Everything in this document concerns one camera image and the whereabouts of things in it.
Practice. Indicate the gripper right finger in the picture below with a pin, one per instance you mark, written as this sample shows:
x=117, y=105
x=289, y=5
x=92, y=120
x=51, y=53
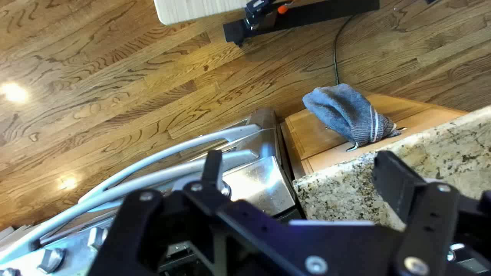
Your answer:
x=429, y=222

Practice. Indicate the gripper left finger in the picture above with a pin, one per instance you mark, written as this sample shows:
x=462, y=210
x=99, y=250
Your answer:
x=153, y=230

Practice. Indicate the silver stove knob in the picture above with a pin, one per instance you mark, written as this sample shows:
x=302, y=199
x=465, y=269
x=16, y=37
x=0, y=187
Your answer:
x=8, y=272
x=50, y=260
x=96, y=237

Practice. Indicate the stainless steel stove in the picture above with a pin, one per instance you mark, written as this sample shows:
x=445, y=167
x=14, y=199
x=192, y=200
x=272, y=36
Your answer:
x=261, y=180

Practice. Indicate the wooden cabinet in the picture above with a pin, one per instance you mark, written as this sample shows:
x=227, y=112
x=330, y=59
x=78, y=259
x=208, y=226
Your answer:
x=318, y=138

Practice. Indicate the blue striped towel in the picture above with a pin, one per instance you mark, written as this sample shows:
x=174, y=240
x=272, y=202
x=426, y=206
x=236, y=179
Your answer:
x=345, y=111

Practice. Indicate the white ribbed panel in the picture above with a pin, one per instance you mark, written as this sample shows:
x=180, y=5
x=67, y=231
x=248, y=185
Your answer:
x=199, y=9

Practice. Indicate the black stand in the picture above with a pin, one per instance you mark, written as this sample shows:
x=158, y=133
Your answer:
x=326, y=11

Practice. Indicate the black clamp with orange button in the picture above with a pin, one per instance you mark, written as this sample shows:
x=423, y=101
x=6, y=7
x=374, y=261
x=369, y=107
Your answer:
x=257, y=13

